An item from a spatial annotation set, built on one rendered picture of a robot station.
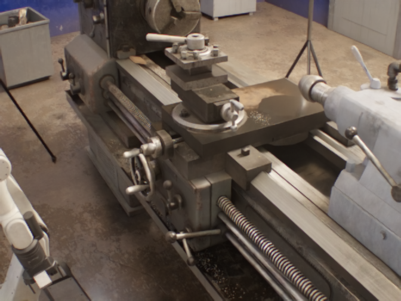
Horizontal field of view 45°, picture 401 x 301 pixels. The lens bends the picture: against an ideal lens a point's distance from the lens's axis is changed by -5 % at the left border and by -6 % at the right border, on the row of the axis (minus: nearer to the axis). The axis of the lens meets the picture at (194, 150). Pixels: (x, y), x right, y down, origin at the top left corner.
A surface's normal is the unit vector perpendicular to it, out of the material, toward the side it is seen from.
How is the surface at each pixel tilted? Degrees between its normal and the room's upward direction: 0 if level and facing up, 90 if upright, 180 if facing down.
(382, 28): 90
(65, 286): 0
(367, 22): 90
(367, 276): 36
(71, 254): 0
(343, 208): 90
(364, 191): 61
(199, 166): 90
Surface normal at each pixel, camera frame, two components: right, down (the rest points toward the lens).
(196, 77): -0.01, -0.86
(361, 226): -0.88, 0.25
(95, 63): -0.48, -0.59
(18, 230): 0.58, 0.41
